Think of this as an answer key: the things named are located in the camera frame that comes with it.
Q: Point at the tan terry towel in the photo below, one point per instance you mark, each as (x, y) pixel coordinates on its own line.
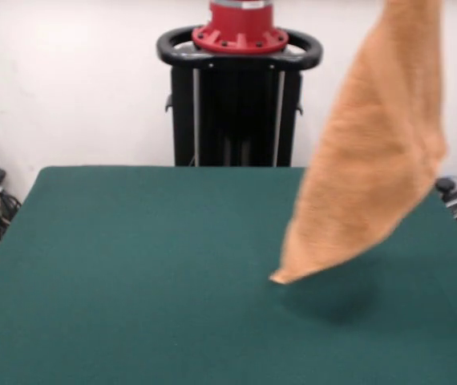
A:
(365, 168)

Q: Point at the dark green table cloth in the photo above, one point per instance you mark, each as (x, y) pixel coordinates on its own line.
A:
(132, 280)

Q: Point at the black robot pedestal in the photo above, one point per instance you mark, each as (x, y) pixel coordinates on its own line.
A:
(236, 100)

